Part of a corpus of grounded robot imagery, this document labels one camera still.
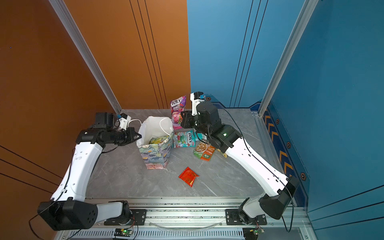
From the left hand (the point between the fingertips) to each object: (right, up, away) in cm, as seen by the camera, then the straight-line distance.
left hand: (141, 134), depth 75 cm
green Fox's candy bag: (+4, -5, +17) cm, 18 cm away
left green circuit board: (-7, -47, -4) cm, 47 cm away
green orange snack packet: (+33, -13, +21) cm, 41 cm away
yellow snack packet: (+46, -14, +18) cm, 51 cm away
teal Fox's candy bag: (+19, -4, +25) cm, 32 cm away
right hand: (+21, +10, -11) cm, 25 cm away
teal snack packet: (+32, -3, +27) cm, 42 cm away
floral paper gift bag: (+6, -12, +2) cm, 13 cm away
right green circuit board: (+56, -45, -6) cm, 73 cm away
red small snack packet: (+23, -25, +11) cm, 36 cm away
